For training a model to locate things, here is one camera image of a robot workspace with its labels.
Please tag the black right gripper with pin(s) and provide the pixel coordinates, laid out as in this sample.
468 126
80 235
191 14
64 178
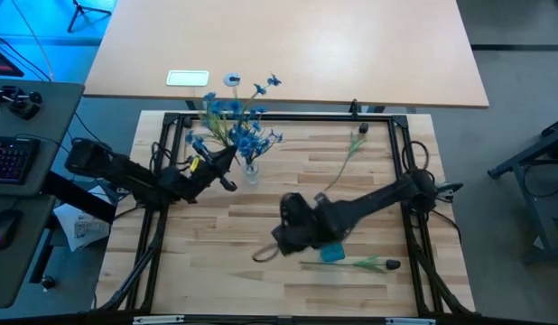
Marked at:
326 223

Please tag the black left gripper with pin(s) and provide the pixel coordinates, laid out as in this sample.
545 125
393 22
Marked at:
204 173

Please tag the blue artificial flower spray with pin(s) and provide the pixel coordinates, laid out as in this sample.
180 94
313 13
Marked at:
198 142
216 107
249 142

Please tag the black tulip with green stem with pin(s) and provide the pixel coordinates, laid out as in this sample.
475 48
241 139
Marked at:
393 264
187 122
363 127

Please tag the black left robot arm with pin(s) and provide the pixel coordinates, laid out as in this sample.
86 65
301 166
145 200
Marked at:
121 169

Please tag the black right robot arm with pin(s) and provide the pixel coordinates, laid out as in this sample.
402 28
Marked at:
387 196

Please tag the small blue cube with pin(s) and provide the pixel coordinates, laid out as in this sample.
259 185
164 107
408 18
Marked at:
332 253

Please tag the white rectangular desk plate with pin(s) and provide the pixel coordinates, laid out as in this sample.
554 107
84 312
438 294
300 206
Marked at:
188 78

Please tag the light wooden desk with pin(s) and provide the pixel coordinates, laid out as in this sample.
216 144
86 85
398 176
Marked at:
306 45

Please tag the white printed paper sheet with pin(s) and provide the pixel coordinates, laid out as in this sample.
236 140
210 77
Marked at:
82 228

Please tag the dark grey side desk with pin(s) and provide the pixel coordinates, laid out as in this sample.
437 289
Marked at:
58 113

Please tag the black round knob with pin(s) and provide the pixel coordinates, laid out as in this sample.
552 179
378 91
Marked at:
48 282

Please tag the black backlit keyboard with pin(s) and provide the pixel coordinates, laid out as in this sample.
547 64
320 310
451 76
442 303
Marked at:
12 160

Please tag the black tripod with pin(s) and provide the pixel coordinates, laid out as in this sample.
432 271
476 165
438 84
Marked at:
82 9

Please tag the black computer mouse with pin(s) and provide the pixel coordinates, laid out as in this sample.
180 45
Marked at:
6 228

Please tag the black metal cart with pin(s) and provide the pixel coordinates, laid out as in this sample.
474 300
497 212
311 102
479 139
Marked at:
532 158

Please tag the black aluminium table frame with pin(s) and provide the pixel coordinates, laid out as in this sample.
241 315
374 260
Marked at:
407 253

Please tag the black frame clamp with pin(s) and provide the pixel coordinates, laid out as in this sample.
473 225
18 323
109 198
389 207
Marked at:
354 109

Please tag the silver metal bracket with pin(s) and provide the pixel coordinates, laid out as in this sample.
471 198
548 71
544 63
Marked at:
157 319
410 321

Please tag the black clamp mount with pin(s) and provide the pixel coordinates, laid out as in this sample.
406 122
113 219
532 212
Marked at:
21 106

